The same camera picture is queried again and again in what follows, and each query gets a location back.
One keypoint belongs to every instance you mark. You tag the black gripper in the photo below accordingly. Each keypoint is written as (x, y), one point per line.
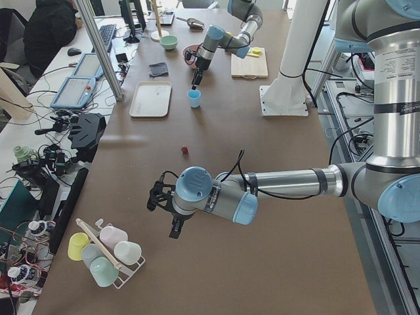
(200, 65)
(179, 216)

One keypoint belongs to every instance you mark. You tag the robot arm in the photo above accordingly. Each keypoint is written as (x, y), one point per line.
(216, 37)
(387, 181)

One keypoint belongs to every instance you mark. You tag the light blue cup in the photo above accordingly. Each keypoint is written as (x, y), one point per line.
(194, 96)

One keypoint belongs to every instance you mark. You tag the steel ice scoop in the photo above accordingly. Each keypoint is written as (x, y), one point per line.
(193, 23)

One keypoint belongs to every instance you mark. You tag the wooden cup tree stand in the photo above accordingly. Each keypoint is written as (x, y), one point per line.
(159, 33)

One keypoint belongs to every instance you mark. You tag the white cup rack with cups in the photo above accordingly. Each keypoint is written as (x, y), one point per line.
(111, 258)

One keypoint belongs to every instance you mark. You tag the pink bowl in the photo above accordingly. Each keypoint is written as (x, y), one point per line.
(192, 48)

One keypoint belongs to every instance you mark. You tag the grey folded cloth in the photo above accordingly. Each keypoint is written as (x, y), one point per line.
(158, 69)

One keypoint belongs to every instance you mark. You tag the cream rabbit tray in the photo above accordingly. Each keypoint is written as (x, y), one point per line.
(151, 99)

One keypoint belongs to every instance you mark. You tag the mint green bowl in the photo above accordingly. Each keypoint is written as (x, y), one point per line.
(168, 42)

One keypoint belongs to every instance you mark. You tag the wooden cutting board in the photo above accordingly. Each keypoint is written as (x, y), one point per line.
(251, 67)

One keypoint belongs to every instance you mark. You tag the black keyboard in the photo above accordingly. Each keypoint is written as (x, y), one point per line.
(107, 33)

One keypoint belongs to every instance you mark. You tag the blue teach pendant far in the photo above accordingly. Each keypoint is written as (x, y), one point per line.
(89, 66)

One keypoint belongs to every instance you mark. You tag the blue teach pendant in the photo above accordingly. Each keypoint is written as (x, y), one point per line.
(74, 93)
(89, 66)

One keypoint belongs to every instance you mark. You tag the blue teach pendant near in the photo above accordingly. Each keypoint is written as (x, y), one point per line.
(74, 93)

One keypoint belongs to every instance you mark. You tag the black computer mouse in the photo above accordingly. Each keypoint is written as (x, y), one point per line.
(73, 51)

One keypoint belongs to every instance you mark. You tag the seated person black clothes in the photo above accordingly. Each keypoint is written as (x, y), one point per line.
(52, 25)

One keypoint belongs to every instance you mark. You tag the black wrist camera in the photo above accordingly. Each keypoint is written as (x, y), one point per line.
(190, 57)
(161, 195)

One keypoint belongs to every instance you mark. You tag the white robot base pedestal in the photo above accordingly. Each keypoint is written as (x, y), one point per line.
(286, 96)

